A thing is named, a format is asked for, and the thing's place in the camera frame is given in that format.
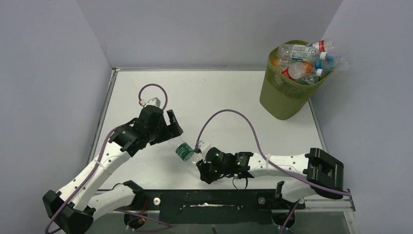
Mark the clear bottle red label top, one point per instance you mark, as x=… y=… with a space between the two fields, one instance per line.
x=297 y=70

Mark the clear bottle blue label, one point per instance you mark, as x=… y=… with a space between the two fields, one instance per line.
x=328 y=62

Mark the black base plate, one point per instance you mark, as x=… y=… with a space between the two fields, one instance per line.
x=260 y=206

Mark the clear bottle red label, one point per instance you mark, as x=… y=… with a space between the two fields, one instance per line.
x=297 y=70
x=324 y=45

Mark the clear bottle dark green label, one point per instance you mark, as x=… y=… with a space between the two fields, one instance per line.
x=187 y=154

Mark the green mesh waste bin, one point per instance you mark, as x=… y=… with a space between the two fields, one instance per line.
x=281 y=96

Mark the orange drink bottle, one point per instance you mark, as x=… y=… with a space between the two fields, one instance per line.
x=281 y=64

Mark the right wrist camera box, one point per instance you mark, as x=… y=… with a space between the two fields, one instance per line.
x=202 y=147

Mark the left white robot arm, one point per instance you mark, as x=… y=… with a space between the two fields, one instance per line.
x=75 y=206

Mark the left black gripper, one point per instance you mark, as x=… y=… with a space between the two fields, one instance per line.
x=172 y=130

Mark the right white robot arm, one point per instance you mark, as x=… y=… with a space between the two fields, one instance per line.
x=313 y=173

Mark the crushed clear bottle white cap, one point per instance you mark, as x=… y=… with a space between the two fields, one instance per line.
x=298 y=52

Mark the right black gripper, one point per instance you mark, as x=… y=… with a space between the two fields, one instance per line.
x=207 y=174

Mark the aluminium frame rail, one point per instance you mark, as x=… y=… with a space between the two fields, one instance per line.
x=323 y=205

